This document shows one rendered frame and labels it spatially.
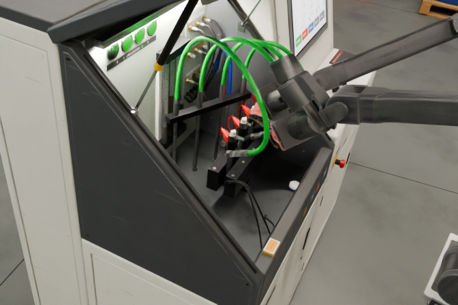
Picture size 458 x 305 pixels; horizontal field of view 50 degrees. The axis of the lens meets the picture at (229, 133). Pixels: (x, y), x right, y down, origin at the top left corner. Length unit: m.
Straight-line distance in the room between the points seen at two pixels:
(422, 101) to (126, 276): 1.05
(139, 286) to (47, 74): 0.70
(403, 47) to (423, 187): 2.11
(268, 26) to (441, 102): 0.90
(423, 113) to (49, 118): 0.91
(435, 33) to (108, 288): 1.23
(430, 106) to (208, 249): 0.67
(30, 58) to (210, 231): 0.61
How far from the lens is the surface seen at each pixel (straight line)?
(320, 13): 2.17
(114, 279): 1.66
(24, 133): 1.48
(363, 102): 0.93
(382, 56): 1.31
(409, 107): 0.93
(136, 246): 1.46
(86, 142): 1.32
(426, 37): 1.34
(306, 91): 0.98
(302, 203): 1.54
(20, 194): 1.69
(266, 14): 1.69
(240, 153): 1.36
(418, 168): 3.50
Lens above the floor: 1.99
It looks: 36 degrees down
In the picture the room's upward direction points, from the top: 7 degrees clockwise
